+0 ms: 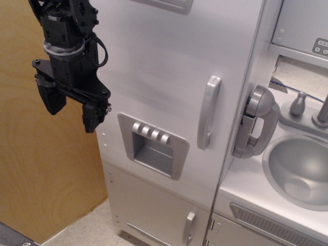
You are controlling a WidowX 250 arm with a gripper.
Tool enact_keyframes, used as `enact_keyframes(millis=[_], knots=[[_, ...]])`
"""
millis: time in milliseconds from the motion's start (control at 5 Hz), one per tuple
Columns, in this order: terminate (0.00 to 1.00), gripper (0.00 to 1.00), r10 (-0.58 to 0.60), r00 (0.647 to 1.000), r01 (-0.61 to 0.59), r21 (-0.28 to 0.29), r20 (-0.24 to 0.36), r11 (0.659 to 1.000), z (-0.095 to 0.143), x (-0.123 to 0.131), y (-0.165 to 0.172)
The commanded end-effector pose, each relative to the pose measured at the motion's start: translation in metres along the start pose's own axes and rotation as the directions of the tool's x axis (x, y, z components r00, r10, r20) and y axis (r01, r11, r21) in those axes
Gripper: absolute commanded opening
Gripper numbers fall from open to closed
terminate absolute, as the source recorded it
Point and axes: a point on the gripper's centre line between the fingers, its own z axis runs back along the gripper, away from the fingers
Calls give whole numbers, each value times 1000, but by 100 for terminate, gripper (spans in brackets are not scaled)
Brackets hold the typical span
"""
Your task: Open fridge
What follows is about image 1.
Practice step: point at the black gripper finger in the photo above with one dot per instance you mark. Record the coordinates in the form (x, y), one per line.
(93, 115)
(53, 100)

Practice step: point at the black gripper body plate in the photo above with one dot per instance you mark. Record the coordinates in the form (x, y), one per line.
(76, 77)

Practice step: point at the white toy fridge door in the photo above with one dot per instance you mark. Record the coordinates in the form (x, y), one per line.
(158, 68)

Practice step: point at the silver fridge door handle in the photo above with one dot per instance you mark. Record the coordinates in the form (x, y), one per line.
(210, 95)

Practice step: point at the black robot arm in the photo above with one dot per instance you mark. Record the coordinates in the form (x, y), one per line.
(68, 28)

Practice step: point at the plywood board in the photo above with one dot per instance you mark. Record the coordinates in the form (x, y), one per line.
(51, 172)

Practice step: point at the silver ice dispenser panel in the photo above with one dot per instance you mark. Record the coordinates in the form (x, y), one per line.
(152, 147)

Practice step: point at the white lower freezer door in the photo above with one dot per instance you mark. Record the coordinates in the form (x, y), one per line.
(149, 213)

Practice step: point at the black equipment base corner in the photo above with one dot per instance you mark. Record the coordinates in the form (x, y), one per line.
(11, 237)

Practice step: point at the grey toy telephone handset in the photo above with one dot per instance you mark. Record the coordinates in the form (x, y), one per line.
(258, 124)

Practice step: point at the grey toy faucet set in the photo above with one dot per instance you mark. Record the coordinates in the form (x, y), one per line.
(299, 116)

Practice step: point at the silver toy sink basin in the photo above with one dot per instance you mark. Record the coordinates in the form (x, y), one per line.
(296, 167)

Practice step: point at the toy microwave with keypad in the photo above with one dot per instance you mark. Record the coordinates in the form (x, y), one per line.
(301, 32)

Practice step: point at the grey oven vent panel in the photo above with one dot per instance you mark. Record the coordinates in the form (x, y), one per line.
(272, 227)

